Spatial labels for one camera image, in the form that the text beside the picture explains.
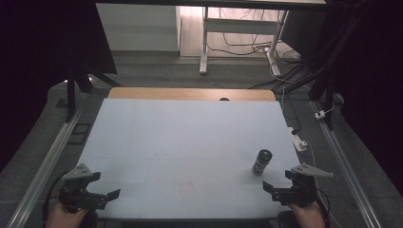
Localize person's right hand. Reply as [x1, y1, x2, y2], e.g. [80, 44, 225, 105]
[287, 200, 326, 228]

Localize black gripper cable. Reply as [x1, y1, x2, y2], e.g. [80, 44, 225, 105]
[42, 170, 69, 228]
[312, 175, 333, 228]

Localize dark green bottle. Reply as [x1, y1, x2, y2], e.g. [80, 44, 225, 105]
[251, 148, 274, 178]

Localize dark curtain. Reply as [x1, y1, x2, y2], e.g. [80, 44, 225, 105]
[0, 0, 118, 174]
[322, 0, 403, 198]

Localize black metal stand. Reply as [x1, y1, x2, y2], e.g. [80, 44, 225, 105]
[65, 61, 122, 124]
[275, 6, 369, 131]

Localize white power adapter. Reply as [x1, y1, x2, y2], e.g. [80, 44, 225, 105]
[287, 126, 309, 152]

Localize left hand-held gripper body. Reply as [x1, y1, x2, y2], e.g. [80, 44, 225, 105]
[58, 162, 109, 214]

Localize wooden table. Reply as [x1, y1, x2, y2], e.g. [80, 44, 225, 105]
[107, 86, 278, 103]

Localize black floor cables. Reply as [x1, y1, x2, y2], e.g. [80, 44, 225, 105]
[207, 8, 302, 89]

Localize white table mat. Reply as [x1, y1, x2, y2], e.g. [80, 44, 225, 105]
[76, 97, 301, 220]

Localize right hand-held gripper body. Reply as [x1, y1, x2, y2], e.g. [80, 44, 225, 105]
[271, 162, 335, 209]

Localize white desk frame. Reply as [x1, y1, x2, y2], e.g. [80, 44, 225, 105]
[199, 6, 290, 77]

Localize aluminium rail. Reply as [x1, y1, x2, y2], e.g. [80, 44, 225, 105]
[309, 100, 383, 228]
[6, 94, 88, 228]

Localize white cabinet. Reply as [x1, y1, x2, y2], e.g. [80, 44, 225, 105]
[95, 3, 182, 52]

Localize person's left hand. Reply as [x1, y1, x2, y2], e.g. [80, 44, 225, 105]
[46, 201, 91, 228]

